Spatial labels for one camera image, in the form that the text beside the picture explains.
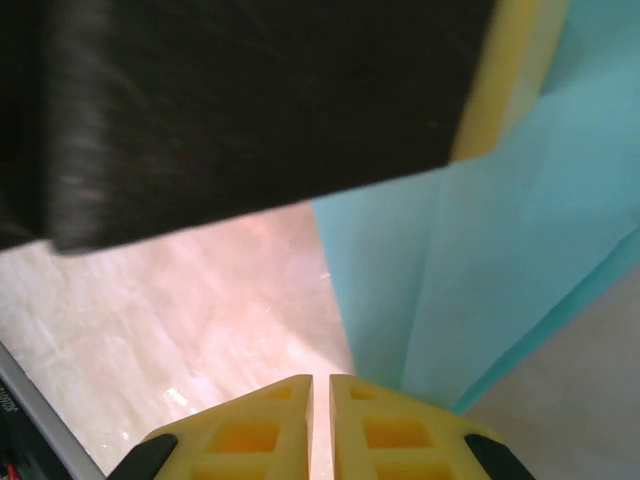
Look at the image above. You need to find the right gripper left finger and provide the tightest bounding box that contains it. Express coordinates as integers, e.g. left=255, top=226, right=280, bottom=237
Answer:
left=113, top=373, right=314, bottom=480

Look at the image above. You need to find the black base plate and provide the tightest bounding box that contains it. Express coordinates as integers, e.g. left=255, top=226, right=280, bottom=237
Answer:
left=0, top=372, right=74, bottom=480

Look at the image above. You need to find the light blue paper sheet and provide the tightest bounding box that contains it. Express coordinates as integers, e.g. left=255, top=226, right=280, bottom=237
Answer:
left=312, top=0, right=640, bottom=416

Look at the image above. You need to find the long aluminium mounting rail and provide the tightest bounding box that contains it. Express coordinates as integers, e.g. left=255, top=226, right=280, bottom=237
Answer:
left=0, top=342, right=111, bottom=480

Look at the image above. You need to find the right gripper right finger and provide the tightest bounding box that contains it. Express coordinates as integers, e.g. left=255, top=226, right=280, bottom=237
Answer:
left=328, top=373, right=536, bottom=480

